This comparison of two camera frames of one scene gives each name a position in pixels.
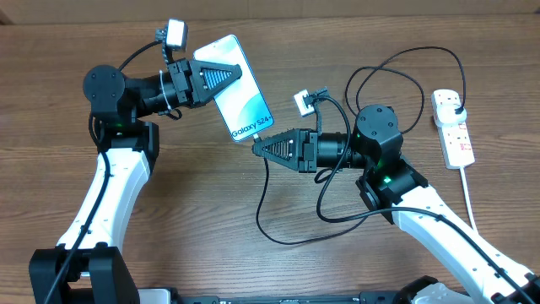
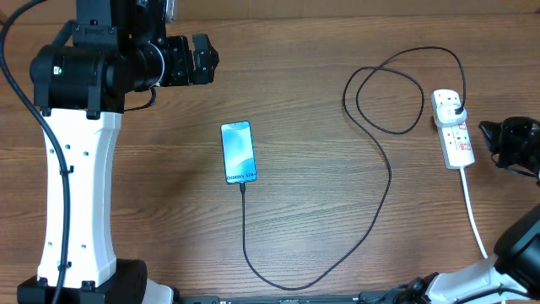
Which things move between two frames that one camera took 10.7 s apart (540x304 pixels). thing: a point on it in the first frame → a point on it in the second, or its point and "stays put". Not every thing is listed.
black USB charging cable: (361, 80) → (349, 108)
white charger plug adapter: (446, 115) stays put
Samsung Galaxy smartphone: (243, 105) → (238, 151)
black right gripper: (297, 157) → (498, 136)
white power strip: (455, 138) stays put
